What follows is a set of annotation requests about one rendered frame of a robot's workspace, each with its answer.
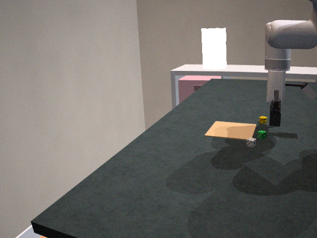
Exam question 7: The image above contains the white die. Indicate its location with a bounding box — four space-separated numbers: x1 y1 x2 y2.
247 137 256 148

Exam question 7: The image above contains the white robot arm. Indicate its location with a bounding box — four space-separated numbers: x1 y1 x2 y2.
264 0 317 100

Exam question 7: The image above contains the green die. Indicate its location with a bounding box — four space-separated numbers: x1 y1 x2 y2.
257 130 266 139

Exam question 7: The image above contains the tan mat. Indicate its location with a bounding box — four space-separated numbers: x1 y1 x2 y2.
205 121 257 140

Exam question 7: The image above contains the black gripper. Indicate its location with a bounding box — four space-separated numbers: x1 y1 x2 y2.
264 68 290 127

